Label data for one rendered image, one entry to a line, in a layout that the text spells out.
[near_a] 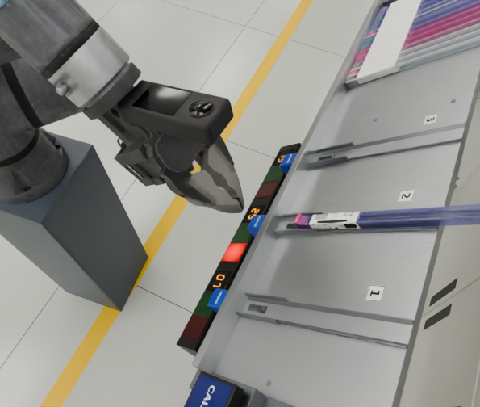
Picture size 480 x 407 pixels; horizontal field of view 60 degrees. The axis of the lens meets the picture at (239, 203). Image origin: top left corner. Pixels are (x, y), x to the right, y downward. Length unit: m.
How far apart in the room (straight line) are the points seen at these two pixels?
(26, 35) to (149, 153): 0.15
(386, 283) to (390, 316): 0.03
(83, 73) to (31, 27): 0.05
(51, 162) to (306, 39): 1.37
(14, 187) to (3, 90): 0.18
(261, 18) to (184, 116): 1.62
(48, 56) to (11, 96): 0.25
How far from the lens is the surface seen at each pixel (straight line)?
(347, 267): 0.42
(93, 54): 0.43
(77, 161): 0.83
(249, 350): 0.44
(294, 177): 0.54
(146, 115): 0.42
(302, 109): 1.62
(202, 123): 0.39
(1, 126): 0.70
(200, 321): 0.53
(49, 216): 0.79
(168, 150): 0.45
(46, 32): 0.43
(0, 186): 0.79
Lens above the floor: 1.17
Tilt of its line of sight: 60 degrees down
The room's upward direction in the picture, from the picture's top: straight up
